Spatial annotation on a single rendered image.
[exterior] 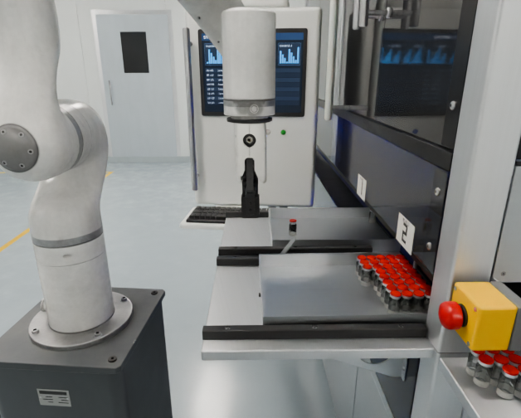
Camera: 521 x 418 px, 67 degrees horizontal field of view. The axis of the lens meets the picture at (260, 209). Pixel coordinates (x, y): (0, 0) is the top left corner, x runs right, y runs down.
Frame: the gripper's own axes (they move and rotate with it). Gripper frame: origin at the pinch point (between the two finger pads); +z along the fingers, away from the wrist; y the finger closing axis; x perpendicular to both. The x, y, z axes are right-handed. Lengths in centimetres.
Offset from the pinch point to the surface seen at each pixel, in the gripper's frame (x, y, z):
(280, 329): -5.2, -7.9, 20.4
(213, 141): 15, 91, 3
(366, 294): -24.5, 6.6, 22.2
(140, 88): 166, 543, -1
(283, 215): -10, 54, 21
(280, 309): -5.8, 1.0, 22.1
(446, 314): -27.9, -19.0, 10.1
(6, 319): 141, 127, 110
